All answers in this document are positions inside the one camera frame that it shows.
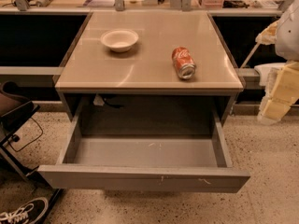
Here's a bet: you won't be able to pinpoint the white plastic cover piece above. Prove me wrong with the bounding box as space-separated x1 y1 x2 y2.
254 63 284 87

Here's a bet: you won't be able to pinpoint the red cola can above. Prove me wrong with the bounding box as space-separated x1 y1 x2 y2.
172 47 197 80

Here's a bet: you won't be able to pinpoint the black and white sneaker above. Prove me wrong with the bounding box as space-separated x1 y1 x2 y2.
0 197 49 224

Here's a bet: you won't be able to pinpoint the black items on right shelf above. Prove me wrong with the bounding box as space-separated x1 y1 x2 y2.
222 0 249 8

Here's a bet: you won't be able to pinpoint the dark chair with metal frame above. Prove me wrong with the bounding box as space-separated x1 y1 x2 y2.
0 81 59 224

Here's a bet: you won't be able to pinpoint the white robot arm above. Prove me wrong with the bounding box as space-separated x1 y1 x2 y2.
255 0 299 125

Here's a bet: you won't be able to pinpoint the white paper bowl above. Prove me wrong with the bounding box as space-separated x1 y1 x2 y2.
100 29 139 53

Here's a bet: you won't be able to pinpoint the grey top drawer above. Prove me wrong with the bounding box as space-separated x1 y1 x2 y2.
38 96 249 193

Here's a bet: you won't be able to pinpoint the grey cabinet with beige top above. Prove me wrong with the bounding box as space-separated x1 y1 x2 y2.
55 10 244 118

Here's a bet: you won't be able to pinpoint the black cable on floor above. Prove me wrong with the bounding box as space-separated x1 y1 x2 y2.
8 117 45 153

